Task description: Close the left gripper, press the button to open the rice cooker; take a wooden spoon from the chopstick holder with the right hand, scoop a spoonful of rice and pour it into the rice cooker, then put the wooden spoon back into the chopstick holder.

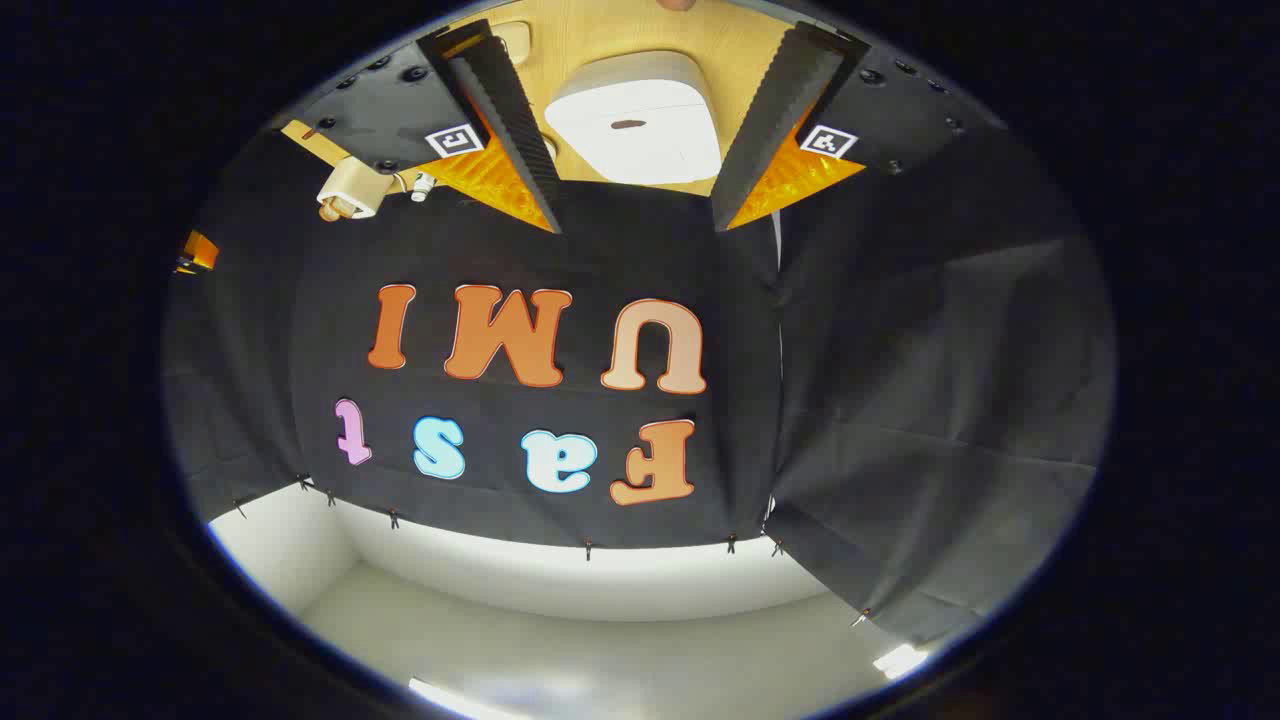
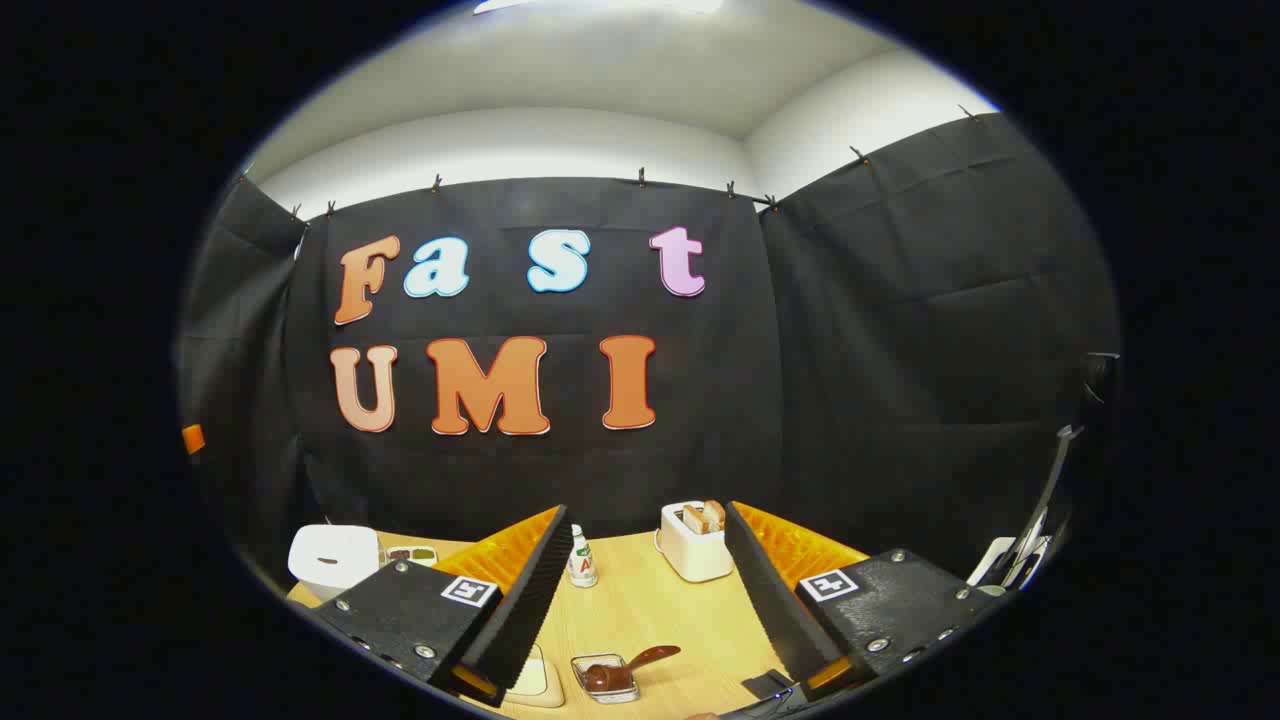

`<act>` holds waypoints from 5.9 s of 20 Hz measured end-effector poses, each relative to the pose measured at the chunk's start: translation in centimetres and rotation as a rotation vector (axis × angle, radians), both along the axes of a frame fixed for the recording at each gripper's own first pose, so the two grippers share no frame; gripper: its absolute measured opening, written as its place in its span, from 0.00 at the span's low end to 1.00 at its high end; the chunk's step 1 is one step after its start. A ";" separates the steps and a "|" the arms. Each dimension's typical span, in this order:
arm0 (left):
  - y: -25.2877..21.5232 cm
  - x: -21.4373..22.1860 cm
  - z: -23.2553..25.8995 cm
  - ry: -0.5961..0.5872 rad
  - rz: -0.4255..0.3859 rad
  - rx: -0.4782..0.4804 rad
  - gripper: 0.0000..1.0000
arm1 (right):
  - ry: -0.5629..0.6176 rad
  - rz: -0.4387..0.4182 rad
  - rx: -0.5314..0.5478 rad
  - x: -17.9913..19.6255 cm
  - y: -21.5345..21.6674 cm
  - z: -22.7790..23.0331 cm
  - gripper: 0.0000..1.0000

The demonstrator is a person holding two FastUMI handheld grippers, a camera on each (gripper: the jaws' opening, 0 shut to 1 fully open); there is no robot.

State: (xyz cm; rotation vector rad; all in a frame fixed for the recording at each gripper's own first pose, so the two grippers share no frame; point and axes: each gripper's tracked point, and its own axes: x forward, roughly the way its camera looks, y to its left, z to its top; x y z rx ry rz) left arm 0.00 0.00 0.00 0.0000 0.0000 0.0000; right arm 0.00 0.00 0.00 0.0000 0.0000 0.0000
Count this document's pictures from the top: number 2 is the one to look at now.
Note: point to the black backdrop cloth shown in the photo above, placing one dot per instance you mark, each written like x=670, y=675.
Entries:
x=800, y=400

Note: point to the white drink bottle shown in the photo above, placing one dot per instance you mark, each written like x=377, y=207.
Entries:
x=582, y=565

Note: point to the white toaster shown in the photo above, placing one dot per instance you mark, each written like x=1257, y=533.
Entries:
x=695, y=555

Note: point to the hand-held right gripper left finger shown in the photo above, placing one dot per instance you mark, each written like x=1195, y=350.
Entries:
x=530, y=600

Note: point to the small white condiment dish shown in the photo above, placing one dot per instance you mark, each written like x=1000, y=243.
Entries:
x=410, y=554

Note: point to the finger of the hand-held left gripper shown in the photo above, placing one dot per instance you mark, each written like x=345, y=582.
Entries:
x=193, y=439

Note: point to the toasted bread slice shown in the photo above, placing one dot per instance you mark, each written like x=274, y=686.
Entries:
x=695, y=520
x=715, y=514

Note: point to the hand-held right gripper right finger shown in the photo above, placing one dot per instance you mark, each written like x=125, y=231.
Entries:
x=770, y=600

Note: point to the white rice cooker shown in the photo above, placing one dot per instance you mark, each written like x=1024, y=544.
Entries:
x=330, y=560

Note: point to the brown wooden spoon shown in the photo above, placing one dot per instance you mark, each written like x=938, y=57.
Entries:
x=650, y=657

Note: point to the small black device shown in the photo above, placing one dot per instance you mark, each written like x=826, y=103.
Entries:
x=765, y=686

